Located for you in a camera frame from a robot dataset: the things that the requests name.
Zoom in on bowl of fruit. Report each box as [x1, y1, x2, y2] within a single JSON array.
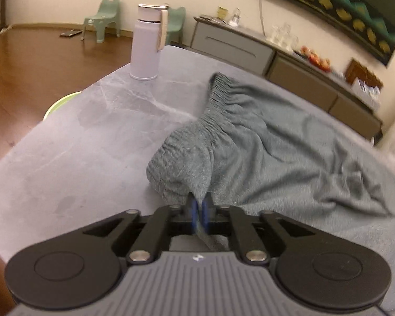
[[299, 45, 333, 72]]

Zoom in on thin wall cable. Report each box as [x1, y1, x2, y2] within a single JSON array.
[[259, 0, 270, 37]]

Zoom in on brown wooden box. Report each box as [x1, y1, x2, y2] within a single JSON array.
[[345, 58, 384, 89]]

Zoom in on clear glassware set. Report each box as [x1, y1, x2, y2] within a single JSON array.
[[266, 23, 300, 51]]

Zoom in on white storage box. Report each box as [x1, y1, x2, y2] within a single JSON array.
[[352, 78, 381, 111]]

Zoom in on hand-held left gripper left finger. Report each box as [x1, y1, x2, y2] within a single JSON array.
[[82, 194, 198, 265]]

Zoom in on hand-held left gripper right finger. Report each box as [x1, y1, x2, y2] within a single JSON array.
[[201, 192, 317, 265]]

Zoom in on green plastic child chair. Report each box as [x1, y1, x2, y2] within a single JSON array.
[[166, 6, 186, 47], [83, 0, 121, 43]]

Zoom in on white thermos bottle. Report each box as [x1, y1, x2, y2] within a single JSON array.
[[129, 3, 169, 80]]

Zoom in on light green round stool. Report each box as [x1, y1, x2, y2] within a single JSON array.
[[43, 91, 83, 121]]

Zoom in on grey-green pants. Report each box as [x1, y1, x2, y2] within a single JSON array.
[[146, 72, 395, 316]]

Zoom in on grey and brown sideboard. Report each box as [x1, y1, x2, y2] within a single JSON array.
[[190, 16, 383, 145]]

